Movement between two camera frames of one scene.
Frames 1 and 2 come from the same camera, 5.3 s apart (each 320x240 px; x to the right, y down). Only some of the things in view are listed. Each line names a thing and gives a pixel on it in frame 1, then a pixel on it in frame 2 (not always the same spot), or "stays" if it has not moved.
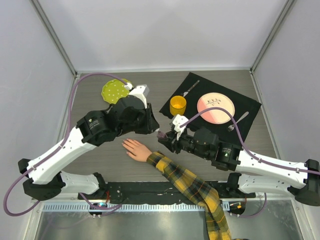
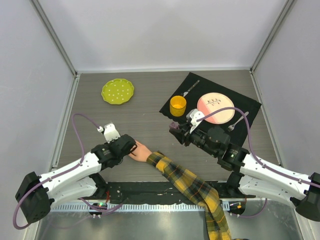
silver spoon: x=185 y=93 stays
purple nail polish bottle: x=161 y=135 -> x=174 y=125
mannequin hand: x=136 y=150 stays
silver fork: x=231 y=127 stays
